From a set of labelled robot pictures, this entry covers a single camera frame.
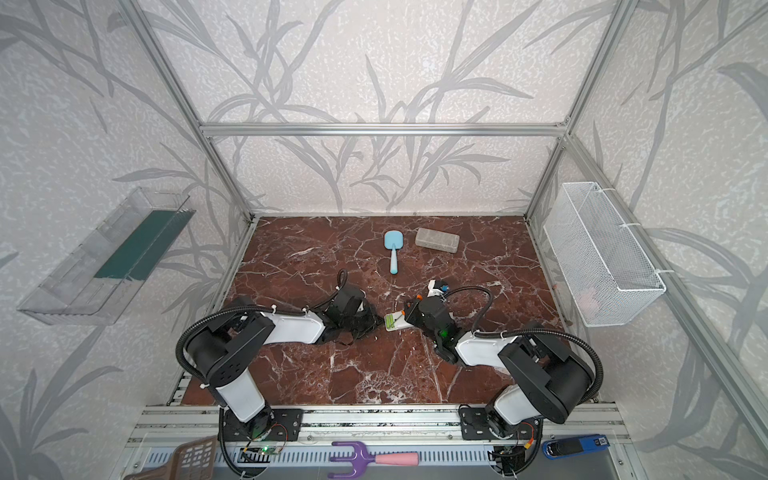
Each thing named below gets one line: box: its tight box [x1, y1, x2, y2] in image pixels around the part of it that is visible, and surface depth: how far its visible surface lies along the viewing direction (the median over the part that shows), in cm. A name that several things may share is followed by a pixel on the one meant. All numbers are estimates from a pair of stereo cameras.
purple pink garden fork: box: [327, 441, 420, 479], surface depth 70 cm
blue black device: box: [542, 434, 610, 460], surface depth 69 cm
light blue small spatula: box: [384, 230, 404, 275], surface depth 114 cm
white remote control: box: [384, 310, 414, 332], surface depth 92 cm
